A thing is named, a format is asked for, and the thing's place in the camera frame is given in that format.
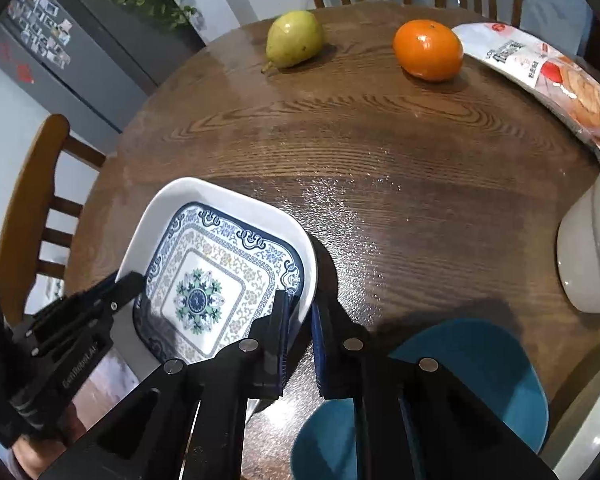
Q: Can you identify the small cream straight-sided bowl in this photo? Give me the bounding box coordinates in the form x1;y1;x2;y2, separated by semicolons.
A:
556;174;600;313

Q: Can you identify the person's left hand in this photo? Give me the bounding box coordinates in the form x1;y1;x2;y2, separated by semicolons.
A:
6;403;85;479

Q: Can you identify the grey refrigerator with magnets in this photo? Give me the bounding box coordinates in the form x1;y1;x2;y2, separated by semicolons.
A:
0;0;157;149

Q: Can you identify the wooden chair at left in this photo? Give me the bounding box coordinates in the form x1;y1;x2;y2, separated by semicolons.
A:
0;114;106;327

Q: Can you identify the orange tangerine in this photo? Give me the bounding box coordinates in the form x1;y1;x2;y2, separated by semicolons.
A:
392;20;464;82

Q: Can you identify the green pear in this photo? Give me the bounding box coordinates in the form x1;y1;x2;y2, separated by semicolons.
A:
261;10;325;74

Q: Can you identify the teal blue plate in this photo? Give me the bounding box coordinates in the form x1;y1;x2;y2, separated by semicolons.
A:
290;347;554;479

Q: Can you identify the large white speckled bowl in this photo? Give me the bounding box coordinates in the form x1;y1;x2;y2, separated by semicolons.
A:
541;370;600;479

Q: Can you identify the white snack bag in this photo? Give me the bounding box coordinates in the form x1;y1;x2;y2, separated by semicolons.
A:
453;23;600;160

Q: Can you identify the square blue patterned plate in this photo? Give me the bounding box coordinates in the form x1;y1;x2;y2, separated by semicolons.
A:
111;177;317;379

